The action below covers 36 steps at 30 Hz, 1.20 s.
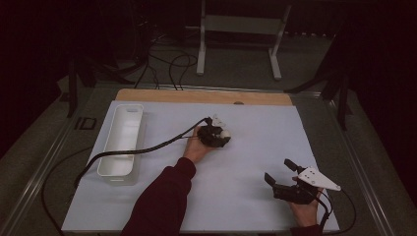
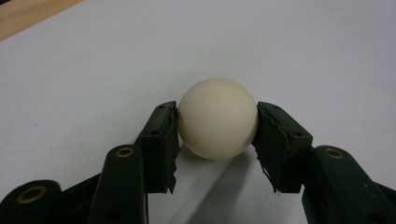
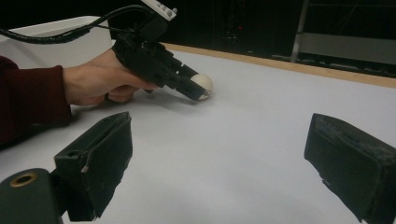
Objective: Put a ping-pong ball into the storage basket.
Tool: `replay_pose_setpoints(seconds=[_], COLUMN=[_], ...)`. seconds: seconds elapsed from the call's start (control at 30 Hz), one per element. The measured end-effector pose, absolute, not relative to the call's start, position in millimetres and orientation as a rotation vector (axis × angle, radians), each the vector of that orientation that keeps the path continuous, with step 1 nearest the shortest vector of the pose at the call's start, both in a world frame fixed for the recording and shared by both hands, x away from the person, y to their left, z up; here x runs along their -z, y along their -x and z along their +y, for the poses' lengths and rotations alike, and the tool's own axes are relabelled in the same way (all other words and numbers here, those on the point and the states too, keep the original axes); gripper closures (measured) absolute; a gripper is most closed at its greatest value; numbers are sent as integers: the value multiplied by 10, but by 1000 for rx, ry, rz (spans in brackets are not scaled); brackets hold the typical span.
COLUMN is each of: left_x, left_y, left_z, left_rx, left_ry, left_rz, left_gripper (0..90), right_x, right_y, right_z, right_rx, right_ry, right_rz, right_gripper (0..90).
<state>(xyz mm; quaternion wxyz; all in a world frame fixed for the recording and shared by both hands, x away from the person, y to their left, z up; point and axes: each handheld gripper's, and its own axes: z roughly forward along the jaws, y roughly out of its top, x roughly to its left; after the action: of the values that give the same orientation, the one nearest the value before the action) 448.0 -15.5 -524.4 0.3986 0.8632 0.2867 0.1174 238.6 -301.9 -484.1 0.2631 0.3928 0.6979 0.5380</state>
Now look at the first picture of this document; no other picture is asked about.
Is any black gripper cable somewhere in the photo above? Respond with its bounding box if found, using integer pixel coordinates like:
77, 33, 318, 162
41, 116, 213, 234
311, 186, 358, 236

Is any black floor cable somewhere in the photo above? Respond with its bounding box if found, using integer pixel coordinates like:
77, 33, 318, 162
133, 32, 161, 90
168, 53, 199, 91

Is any black metal stand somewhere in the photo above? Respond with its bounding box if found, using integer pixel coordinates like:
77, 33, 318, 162
284, 32, 354, 132
66, 53, 136, 119

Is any black square floor frame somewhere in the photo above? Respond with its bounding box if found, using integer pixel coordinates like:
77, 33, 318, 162
74, 116, 98, 132

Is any grey metal desk frame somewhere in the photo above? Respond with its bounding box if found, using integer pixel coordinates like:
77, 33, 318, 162
185, 0, 293, 82

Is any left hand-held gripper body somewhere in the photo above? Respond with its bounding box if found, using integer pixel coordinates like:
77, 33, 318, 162
196, 113, 228, 148

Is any white table mat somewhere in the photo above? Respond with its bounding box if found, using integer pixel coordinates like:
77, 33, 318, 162
61, 99, 340, 234

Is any person's left hand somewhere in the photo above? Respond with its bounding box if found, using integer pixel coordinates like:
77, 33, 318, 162
182, 126, 211, 164

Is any person's right hand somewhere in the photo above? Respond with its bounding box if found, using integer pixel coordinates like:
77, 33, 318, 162
288, 187, 326, 228

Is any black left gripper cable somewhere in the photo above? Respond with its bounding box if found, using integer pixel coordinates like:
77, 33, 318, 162
41, 116, 213, 234

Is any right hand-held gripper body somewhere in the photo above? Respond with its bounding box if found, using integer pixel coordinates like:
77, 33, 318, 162
272, 166, 342, 206

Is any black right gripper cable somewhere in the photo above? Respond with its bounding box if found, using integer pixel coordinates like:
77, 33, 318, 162
311, 186, 358, 236

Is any white plastic bin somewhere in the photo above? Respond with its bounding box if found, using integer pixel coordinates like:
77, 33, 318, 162
96, 103, 147, 186

